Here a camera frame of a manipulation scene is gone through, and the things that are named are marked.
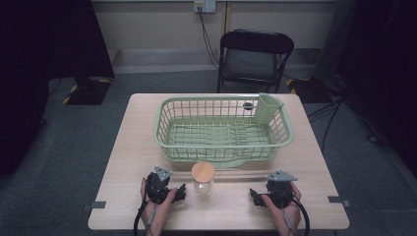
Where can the grey table bracket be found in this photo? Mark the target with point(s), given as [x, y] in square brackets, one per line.
[337, 200]
[96, 205]

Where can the green plastic cutlery holder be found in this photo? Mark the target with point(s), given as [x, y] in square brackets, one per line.
[266, 109]

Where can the green plastic dish basket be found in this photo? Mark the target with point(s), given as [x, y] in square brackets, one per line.
[223, 131]

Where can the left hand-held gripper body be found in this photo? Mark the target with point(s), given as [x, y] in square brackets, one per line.
[156, 188]

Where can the person's right hand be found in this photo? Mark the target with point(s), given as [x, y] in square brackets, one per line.
[285, 216]

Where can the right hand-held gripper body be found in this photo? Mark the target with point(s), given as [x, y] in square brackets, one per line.
[280, 191]

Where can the glass jar with wooden lid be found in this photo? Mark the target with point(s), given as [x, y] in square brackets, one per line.
[203, 178]

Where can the green drain tray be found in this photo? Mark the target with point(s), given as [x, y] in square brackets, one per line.
[229, 163]

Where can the white wall socket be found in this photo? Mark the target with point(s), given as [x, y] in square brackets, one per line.
[204, 5]

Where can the person's left hand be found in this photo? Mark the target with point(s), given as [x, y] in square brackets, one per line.
[160, 209]

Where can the small dark round object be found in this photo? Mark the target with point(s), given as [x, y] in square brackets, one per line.
[248, 105]

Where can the black curtain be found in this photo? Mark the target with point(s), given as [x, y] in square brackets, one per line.
[39, 65]
[383, 72]

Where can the black folding chair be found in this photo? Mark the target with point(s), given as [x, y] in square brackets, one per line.
[254, 55]

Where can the black stand base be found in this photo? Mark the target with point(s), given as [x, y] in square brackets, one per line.
[87, 91]
[309, 90]

